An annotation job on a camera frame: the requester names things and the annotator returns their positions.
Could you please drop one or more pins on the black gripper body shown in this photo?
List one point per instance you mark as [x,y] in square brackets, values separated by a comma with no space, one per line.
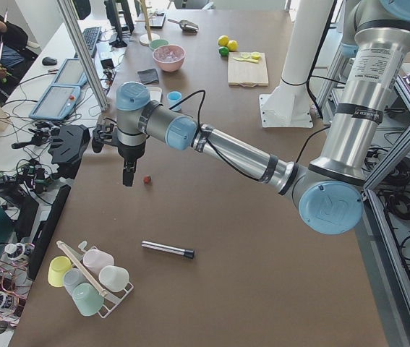
[130,152]

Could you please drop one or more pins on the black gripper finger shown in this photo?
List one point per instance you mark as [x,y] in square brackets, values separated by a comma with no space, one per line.
[127,177]

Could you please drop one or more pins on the red strawberry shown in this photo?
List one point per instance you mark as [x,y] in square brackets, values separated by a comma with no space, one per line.
[147,179]

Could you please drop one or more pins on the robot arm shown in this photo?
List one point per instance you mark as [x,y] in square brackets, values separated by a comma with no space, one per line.
[327,192]

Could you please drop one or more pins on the light blue plastic cup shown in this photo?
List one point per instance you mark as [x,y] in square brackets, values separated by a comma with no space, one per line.
[174,98]

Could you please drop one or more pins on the pink plastic cup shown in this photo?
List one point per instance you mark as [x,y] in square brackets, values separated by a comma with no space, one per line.
[95,260]

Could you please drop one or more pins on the pink bowl of ice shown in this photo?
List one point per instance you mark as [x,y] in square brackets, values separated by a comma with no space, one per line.
[169,58]

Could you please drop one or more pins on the white plastic cup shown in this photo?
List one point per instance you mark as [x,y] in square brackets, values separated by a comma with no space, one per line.
[114,278]

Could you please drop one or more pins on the yellow plastic cup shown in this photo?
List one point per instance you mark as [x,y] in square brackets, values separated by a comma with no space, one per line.
[57,269]

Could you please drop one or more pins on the grey-blue plastic cup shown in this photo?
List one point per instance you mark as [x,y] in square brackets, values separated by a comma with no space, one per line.
[72,278]

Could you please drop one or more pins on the green plastic cup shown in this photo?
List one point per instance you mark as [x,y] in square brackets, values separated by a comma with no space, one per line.
[87,299]

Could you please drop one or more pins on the metal ice scoop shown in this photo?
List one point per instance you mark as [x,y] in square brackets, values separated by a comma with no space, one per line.
[186,25]

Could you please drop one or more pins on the black plastic fixture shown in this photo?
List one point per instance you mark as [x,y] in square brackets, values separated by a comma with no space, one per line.
[67,148]

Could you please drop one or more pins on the cream rabbit tray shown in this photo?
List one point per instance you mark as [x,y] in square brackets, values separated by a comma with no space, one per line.
[155,93]

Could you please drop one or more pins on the long black bar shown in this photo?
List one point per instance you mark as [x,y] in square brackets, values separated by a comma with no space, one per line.
[45,236]

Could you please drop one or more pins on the grey folded cloth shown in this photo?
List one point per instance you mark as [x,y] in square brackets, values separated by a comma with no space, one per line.
[148,76]

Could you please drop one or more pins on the blue teach pendant near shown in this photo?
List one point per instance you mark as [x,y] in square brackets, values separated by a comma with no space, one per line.
[56,103]

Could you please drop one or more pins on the blue teach pendant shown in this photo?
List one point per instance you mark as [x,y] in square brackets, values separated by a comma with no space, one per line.
[56,103]
[71,72]

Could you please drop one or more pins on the blue teach pendant far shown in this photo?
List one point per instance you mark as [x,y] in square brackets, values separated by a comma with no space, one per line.
[71,72]

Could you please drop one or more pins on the steel muddler with black tip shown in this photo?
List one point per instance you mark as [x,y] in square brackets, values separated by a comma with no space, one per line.
[188,253]

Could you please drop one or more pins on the small green bowl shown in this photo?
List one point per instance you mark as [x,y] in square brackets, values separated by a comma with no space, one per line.
[157,43]

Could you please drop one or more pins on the wooden stand with round base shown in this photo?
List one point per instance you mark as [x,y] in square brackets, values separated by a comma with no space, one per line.
[149,36]

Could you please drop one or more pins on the black computer mouse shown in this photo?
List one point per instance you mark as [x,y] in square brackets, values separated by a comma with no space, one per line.
[49,61]

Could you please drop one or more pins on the black keyboard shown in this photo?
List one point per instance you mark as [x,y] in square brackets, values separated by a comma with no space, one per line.
[91,36]

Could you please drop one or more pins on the white-capped drink bottle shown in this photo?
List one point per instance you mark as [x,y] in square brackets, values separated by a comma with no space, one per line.
[19,252]

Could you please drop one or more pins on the wooden cutting board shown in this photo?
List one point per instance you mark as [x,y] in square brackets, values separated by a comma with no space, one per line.
[247,74]

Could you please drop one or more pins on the green lime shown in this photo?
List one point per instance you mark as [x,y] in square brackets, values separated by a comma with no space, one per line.
[223,51]

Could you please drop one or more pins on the yellow lemon left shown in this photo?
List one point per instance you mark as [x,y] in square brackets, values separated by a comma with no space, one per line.
[223,40]

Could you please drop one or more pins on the yellow lemon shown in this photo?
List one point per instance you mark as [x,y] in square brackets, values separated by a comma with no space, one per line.
[223,40]
[232,45]

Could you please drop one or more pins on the yellow lemon right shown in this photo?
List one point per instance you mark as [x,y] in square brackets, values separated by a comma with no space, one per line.
[232,45]

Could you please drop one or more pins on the yellow plastic knife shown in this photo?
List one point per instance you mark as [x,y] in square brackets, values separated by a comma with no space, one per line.
[253,61]

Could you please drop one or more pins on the lemon half slice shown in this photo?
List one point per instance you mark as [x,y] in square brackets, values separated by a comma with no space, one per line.
[255,55]

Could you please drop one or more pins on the white wire cup rack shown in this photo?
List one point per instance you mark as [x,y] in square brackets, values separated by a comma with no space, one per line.
[111,301]

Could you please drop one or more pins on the aluminium frame post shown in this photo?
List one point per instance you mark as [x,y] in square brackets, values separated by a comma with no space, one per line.
[70,20]

